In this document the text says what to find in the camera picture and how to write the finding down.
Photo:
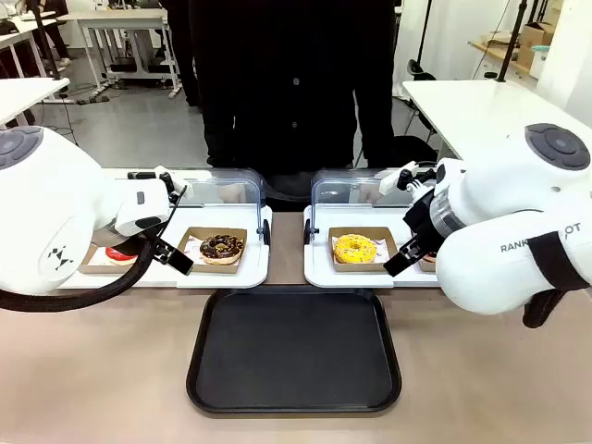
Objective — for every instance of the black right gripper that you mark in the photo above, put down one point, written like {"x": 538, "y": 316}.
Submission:
{"x": 423, "y": 222}

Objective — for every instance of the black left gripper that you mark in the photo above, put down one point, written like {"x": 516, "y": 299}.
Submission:
{"x": 134, "y": 242}

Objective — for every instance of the person's right forearm black sleeve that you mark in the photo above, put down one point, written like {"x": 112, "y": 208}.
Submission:
{"x": 222, "y": 134}

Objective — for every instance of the person's left forearm black sleeve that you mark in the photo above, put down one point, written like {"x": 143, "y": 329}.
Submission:
{"x": 377, "y": 134}

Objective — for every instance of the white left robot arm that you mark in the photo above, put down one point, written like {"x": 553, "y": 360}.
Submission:
{"x": 46, "y": 208}

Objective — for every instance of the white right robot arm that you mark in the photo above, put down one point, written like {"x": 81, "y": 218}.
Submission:
{"x": 499, "y": 208}

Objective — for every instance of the brown cardboard donut tray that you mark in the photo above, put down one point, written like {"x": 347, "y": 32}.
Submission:
{"x": 361, "y": 267}
{"x": 208, "y": 269}
{"x": 427, "y": 266}
{"x": 92, "y": 268}

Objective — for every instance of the chocolate donut with nuts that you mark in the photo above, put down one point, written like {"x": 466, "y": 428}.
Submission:
{"x": 208, "y": 252}

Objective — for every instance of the red glazed donut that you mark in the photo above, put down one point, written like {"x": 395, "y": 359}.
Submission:
{"x": 118, "y": 255}

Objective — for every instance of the yellow sprinkled donut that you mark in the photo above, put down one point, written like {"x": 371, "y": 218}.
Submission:
{"x": 344, "y": 252}

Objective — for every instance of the black serving tray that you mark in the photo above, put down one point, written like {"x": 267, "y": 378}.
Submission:
{"x": 296, "y": 351}

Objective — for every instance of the person's left hand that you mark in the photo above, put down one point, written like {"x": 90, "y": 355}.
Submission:
{"x": 371, "y": 194}

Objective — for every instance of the person's right hand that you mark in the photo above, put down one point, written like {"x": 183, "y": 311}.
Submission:
{"x": 232, "y": 193}

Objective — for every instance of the white display case base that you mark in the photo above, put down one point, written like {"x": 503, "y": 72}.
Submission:
{"x": 222, "y": 281}
{"x": 351, "y": 279}

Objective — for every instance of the clear display case lid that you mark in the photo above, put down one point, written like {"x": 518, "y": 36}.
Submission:
{"x": 240, "y": 178}
{"x": 342, "y": 178}

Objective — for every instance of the black office chair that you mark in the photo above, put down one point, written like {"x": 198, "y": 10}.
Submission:
{"x": 416, "y": 148}

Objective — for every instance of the large white table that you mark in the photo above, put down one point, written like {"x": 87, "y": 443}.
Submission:
{"x": 462, "y": 104}

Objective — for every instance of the standing person dark clothes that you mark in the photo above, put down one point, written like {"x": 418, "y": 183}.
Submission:
{"x": 180, "y": 51}

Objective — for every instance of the small white table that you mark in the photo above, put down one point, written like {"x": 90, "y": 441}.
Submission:
{"x": 28, "y": 94}

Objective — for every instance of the person in black shirt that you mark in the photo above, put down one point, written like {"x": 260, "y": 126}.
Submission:
{"x": 296, "y": 69}

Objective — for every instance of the wooden shelf board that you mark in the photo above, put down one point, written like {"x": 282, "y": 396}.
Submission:
{"x": 497, "y": 53}

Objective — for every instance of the seated person dark trousers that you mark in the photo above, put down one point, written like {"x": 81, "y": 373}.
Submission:
{"x": 57, "y": 41}

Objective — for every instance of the desk with wooden top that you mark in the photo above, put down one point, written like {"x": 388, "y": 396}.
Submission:
{"x": 115, "y": 16}

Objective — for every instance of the brown cardboard box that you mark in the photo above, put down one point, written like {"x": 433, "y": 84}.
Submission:
{"x": 534, "y": 41}

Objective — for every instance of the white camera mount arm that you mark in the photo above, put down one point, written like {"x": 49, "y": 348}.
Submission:
{"x": 167, "y": 180}
{"x": 398, "y": 178}

